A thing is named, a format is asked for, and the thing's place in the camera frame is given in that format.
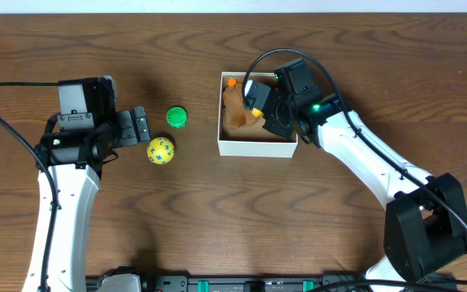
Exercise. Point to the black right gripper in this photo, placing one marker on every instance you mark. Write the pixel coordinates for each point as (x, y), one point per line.
(276, 115)

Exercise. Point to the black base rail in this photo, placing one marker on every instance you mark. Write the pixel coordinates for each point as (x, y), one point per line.
(182, 283)

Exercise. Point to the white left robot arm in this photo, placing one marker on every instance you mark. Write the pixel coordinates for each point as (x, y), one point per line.
(68, 187)

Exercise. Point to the white cardboard box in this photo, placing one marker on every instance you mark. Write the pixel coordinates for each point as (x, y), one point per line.
(252, 142)

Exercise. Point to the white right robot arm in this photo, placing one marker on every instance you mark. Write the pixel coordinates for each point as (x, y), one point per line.
(425, 216)

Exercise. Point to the green ridged toy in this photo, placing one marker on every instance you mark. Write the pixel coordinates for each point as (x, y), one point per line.
(176, 117)

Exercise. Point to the brown plush toy with carrot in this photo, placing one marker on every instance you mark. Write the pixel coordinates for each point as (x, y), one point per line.
(235, 117)

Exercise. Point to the yellow ball with blue marks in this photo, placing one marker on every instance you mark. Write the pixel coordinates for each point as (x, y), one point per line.
(160, 150)

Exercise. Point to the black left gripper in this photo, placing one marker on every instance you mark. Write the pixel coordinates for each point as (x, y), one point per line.
(126, 126)

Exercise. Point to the yellow rubber duck toy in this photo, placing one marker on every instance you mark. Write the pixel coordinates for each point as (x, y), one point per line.
(256, 112)

